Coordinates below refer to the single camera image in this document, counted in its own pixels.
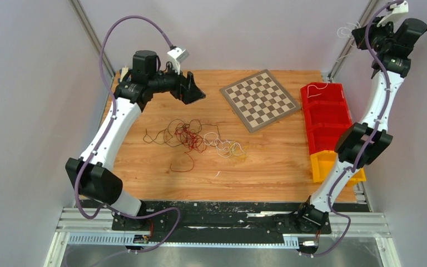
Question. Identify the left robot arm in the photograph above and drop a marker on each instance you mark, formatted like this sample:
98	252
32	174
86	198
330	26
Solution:
91	174

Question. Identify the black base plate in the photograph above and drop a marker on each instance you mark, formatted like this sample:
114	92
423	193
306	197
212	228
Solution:
208	222

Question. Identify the red bin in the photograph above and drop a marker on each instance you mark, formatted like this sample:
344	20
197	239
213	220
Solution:
322	92
324	136
326	113

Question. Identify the yellow bin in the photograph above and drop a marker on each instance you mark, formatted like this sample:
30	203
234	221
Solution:
321	164

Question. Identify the red bin far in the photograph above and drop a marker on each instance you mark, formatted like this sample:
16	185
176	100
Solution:
322	92

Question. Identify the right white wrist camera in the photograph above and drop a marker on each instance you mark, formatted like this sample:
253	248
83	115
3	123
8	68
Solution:
395	11

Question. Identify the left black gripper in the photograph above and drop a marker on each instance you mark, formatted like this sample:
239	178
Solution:
189	94

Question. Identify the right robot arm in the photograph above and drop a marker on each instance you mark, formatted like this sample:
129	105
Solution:
365	140

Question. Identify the red bin middle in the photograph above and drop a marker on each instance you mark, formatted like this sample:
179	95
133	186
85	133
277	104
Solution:
326	113

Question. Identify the white toy block car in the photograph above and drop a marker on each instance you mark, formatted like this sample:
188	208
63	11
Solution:
125	73

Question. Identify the checkered chessboard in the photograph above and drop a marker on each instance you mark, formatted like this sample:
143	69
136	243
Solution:
259	100

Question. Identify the aluminium frame rail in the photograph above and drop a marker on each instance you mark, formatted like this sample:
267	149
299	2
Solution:
73	228

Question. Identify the red bin near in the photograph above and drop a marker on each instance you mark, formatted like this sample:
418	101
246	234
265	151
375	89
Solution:
324	136

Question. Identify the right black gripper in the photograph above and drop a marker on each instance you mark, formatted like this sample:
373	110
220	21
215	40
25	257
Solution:
373	29

